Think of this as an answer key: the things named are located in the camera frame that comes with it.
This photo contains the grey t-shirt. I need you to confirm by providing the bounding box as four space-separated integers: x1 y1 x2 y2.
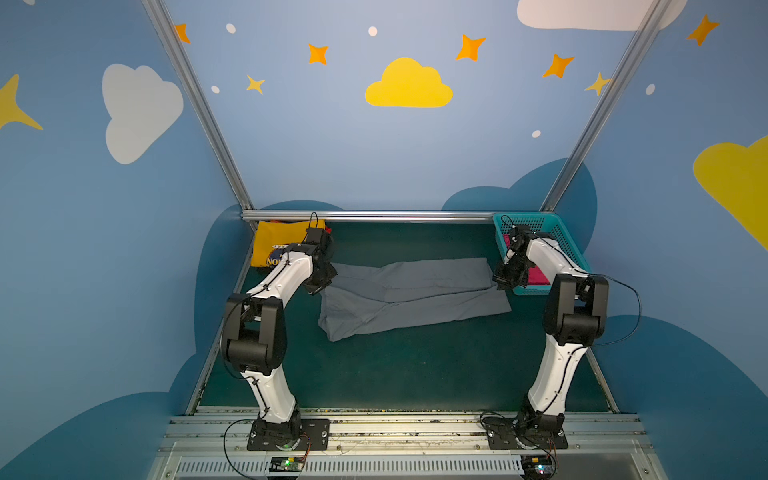
318 258 511 342

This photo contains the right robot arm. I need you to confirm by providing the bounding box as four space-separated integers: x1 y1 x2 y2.
493 231 609 442

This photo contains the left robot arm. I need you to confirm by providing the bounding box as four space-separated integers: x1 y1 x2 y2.
219 243 336 448

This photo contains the magenta t-shirt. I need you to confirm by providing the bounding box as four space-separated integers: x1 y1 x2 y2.
515 256 549 286

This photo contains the teal plastic basket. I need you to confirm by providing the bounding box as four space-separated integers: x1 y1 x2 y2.
493 212 590 296

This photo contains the folded yellow t-shirt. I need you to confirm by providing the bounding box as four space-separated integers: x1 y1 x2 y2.
250 220 326 268

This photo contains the right controller board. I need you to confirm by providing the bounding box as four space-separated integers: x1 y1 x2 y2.
521 456 557 480

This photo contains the controller board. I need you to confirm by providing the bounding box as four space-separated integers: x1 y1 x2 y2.
269 457 304 474
521 456 557 480

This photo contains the left controller board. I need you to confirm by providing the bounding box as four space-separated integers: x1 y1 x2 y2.
269 457 304 474

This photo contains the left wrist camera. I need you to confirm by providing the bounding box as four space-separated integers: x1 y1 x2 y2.
303 227 332 250

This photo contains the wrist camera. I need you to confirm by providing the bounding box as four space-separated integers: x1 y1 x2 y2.
505 225 536 260
303 227 332 250

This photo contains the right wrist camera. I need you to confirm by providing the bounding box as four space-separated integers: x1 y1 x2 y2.
505 225 536 260

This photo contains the aluminium back rail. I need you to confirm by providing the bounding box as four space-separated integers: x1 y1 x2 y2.
241 210 496 224

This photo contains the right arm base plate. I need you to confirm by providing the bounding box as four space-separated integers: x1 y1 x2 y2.
479 415 569 450

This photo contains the right aluminium post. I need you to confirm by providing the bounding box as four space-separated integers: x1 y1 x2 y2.
539 0 672 213

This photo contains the aluminium post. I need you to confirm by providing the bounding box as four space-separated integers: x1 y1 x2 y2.
539 0 672 213
142 0 253 210

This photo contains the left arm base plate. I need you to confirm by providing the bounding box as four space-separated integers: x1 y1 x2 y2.
246 418 331 451

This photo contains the front aluminium rail bed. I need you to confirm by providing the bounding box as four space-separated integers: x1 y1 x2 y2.
148 407 667 479

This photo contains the left aluminium post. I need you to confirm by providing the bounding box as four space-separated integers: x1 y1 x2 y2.
142 0 253 210

